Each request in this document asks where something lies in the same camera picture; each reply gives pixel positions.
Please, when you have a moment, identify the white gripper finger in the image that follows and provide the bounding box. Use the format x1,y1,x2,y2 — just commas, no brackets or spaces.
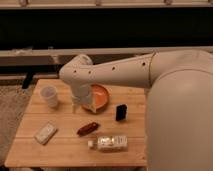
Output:
88,101,97,114
72,103,78,114

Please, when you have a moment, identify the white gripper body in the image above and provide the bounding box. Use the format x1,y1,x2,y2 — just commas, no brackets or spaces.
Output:
70,84,92,104

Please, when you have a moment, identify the orange ceramic bowl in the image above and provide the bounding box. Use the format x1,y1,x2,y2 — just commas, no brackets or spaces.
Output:
82,84,109,113

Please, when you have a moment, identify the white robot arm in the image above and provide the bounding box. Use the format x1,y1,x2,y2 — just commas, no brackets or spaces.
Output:
59,50,213,171

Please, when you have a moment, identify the brown snack bar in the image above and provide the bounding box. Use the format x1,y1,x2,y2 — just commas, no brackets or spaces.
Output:
77,122,99,136

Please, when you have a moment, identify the translucent plastic cup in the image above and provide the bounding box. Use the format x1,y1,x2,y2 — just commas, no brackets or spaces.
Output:
40,86,58,108

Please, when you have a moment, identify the small black box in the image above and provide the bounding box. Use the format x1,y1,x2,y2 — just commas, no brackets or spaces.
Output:
116,104,127,121

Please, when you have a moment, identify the white rectangular packet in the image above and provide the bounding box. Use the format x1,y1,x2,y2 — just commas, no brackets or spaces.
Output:
34,123,57,145

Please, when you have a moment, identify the wooden table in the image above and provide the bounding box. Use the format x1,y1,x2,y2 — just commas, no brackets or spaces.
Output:
5,79,146,167

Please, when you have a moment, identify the clear plastic bottle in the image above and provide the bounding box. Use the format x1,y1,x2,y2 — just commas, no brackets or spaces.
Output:
87,135,128,151

